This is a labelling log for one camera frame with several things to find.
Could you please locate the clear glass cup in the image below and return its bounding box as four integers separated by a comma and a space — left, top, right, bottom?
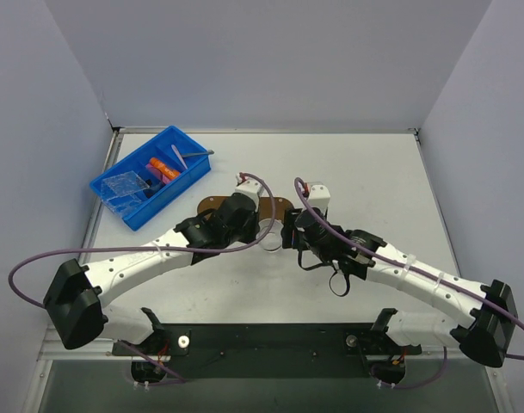
256, 219, 283, 253

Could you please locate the clear textured acrylic holder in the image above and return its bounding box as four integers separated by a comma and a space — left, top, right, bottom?
100, 171, 149, 217

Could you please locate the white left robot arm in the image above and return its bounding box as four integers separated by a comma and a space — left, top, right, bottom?
43, 192, 260, 354

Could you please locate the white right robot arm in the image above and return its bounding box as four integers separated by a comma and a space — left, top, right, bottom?
281, 208, 517, 367

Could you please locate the brown wooden oval tray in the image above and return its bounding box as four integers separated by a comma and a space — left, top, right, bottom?
197, 195, 295, 221

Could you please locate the orange toothpaste tube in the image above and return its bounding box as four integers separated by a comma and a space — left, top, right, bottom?
149, 157, 180, 181

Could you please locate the pink toothpaste tube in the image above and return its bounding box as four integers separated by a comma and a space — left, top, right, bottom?
146, 163, 172, 185

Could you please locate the blue plastic divided bin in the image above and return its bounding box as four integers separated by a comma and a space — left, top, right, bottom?
89, 126, 211, 231

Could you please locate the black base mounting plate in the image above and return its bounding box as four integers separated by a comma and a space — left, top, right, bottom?
112, 323, 422, 380

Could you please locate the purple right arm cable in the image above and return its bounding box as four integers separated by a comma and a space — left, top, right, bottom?
293, 176, 524, 361

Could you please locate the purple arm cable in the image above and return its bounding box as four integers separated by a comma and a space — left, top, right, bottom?
8, 172, 280, 309
293, 176, 524, 361

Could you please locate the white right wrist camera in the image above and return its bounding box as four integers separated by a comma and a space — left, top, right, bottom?
307, 182, 330, 214

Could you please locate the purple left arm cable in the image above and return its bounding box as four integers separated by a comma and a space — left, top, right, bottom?
8, 172, 280, 309

